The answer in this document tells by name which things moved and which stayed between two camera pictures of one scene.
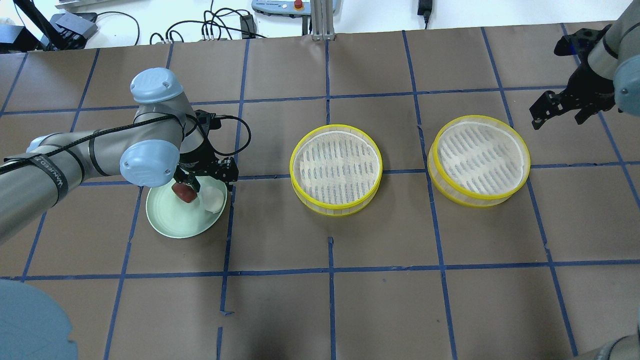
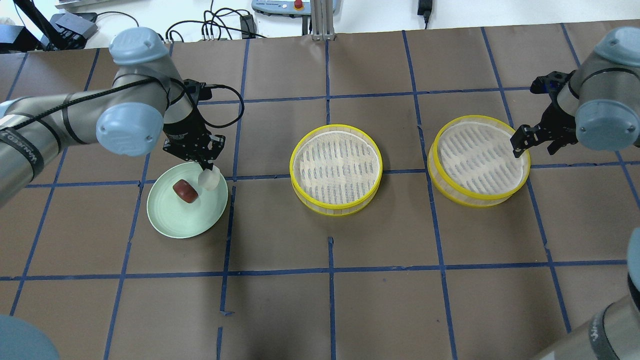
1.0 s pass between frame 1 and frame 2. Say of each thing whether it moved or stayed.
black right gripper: moved
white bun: moved
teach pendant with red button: stayed
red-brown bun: stayed
